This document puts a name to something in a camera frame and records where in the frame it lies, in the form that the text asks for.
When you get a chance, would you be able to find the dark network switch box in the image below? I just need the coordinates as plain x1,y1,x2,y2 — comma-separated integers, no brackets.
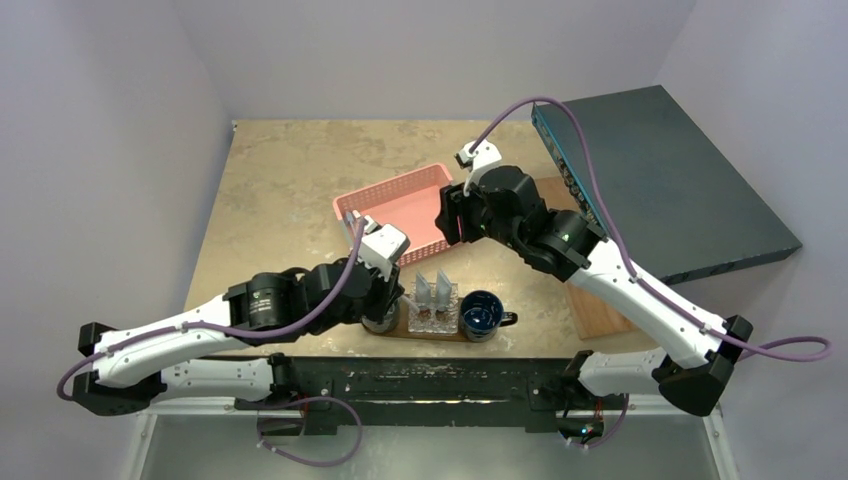
531,85,802,285

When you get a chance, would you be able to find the dark green enamel mug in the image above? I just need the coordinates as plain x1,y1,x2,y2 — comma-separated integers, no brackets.
362,316,399,335

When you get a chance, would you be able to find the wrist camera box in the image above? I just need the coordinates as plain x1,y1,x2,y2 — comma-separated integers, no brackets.
348,210,410,281
455,140,503,196

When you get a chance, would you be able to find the blue enamel mug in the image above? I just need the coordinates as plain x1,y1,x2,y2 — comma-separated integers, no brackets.
458,290,519,342

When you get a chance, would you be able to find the oval wooden tray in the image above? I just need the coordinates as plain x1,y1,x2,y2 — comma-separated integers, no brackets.
376,300,470,343

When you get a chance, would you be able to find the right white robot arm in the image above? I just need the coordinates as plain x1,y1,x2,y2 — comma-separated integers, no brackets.
435,166,753,416

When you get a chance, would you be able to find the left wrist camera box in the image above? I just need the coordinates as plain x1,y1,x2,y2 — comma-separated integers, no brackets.
348,210,410,281

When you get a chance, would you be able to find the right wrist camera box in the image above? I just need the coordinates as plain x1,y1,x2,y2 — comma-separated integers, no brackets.
455,140,503,196

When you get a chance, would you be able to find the white red-capped toothpaste tube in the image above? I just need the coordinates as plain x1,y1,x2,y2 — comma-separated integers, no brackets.
413,272,433,313

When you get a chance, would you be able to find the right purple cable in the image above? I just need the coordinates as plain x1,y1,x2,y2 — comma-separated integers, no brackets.
467,97,833,452

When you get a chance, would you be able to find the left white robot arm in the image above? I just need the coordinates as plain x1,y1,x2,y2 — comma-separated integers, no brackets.
57,257,404,417

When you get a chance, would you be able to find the wooden board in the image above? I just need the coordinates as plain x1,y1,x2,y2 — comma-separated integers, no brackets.
535,177,638,340

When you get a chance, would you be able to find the pink plastic basket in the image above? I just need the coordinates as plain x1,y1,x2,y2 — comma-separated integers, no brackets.
332,163,453,266

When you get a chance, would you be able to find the black aluminium base frame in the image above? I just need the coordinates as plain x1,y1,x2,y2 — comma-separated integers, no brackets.
142,353,723,439

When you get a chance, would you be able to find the clear plastic holder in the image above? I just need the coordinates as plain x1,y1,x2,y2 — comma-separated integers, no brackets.
407,292,459,336

